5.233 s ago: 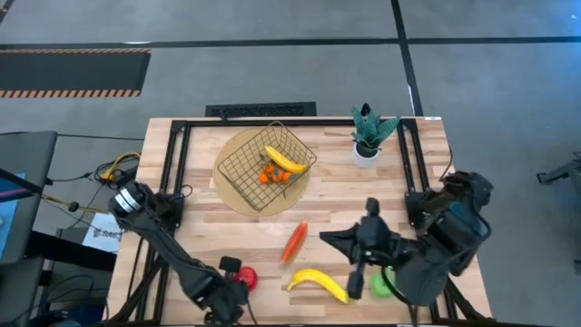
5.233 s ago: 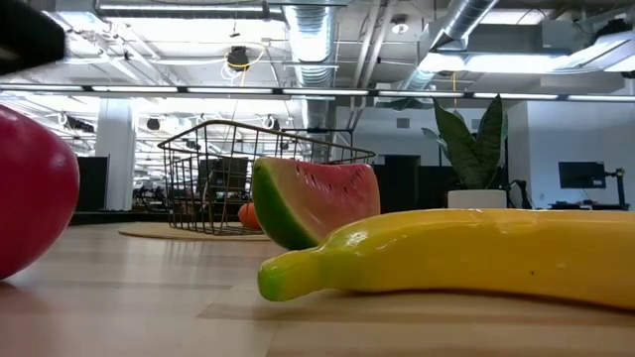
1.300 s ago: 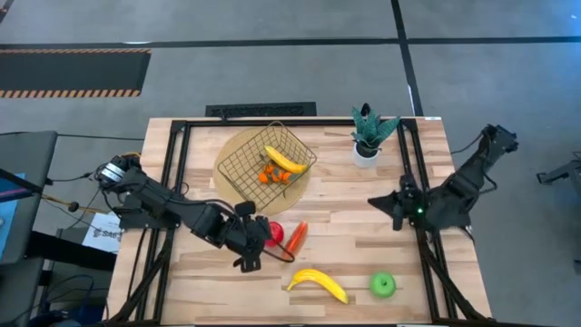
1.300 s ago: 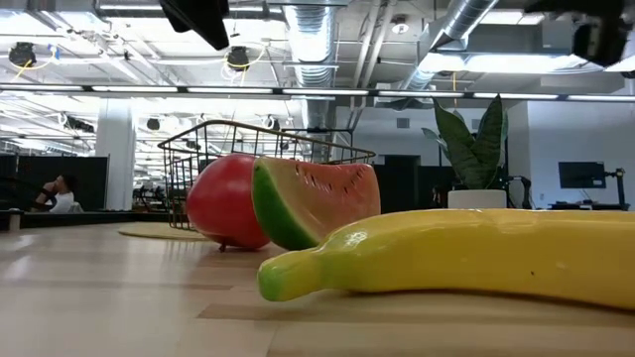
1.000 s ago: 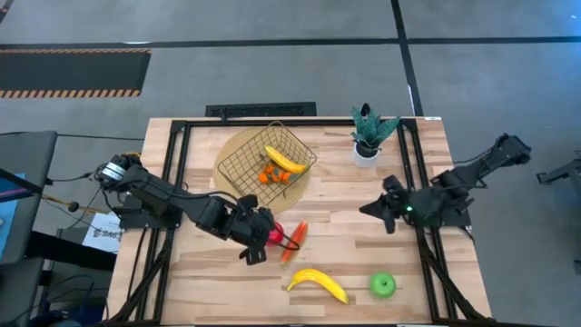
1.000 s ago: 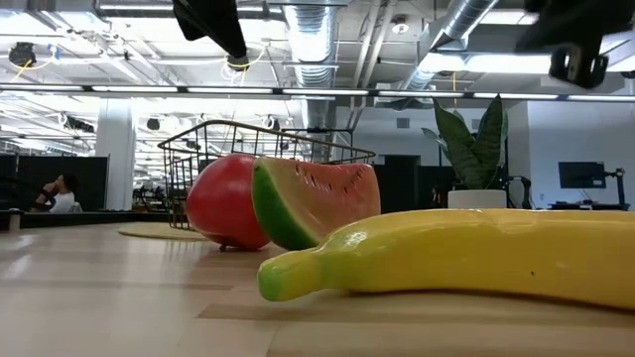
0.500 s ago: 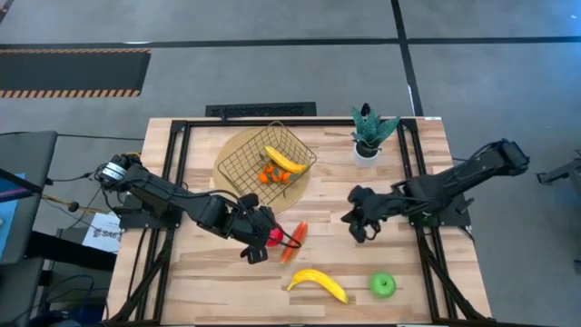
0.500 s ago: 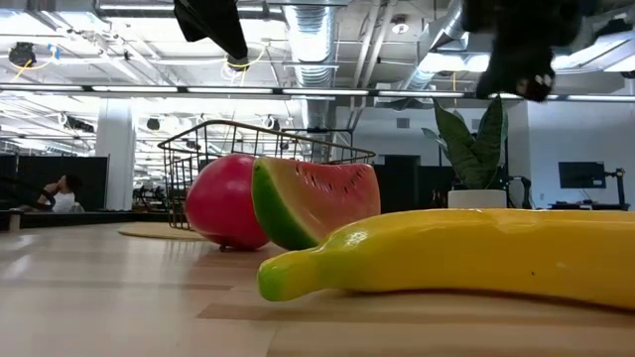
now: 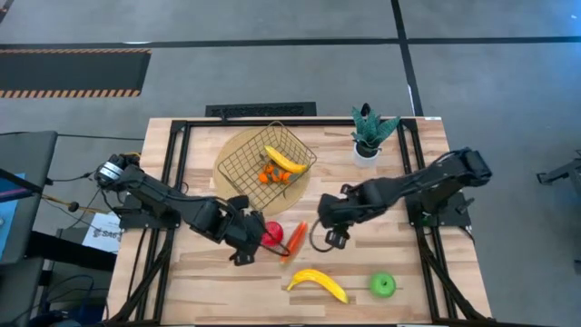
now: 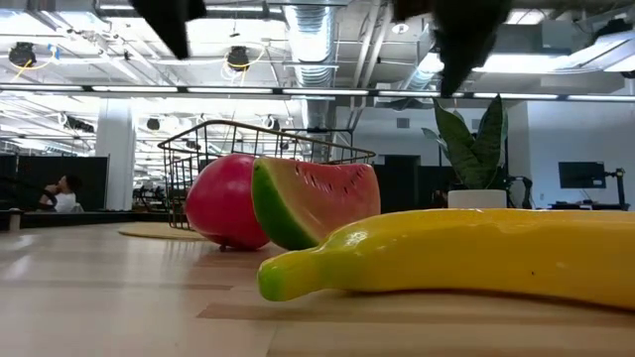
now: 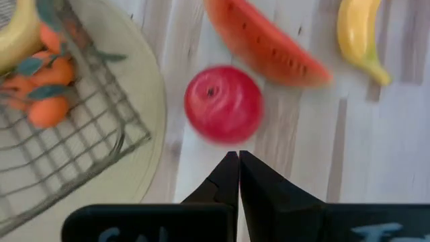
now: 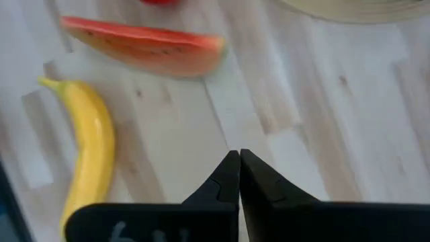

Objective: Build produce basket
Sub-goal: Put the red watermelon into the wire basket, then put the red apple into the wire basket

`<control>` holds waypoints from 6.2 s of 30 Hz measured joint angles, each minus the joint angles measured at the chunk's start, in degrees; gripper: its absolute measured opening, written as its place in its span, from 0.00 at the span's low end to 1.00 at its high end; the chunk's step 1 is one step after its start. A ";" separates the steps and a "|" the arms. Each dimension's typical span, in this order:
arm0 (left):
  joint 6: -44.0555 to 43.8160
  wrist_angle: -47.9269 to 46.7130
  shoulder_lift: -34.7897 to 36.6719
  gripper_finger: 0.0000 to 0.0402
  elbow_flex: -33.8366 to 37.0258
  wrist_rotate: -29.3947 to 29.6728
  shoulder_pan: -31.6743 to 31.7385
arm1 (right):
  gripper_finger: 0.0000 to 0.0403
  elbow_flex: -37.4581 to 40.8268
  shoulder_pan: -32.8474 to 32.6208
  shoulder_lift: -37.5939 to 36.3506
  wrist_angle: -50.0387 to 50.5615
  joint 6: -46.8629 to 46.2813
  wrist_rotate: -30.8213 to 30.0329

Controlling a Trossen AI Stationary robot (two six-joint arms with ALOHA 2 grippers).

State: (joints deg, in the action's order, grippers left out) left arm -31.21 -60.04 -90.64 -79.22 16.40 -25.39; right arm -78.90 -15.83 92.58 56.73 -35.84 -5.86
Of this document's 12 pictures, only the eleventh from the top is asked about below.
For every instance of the orange tangerine cluster with leaves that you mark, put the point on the orange tangerine cluster with leaves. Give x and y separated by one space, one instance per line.
53 72

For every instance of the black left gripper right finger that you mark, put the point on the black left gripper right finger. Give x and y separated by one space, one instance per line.
285 215

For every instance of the toy watermelon slice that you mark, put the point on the toy watermelon slice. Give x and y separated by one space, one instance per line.
265 43

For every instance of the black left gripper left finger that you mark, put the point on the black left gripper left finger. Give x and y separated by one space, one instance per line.
208 222

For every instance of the yellow toy banana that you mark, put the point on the yellow toy banana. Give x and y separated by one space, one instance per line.
20 37
356 33

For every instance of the round woven beige placemat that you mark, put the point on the round woven beige placemat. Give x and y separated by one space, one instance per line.
141 84

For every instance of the red toy apple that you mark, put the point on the red toy apple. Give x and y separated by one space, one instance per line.
223 104

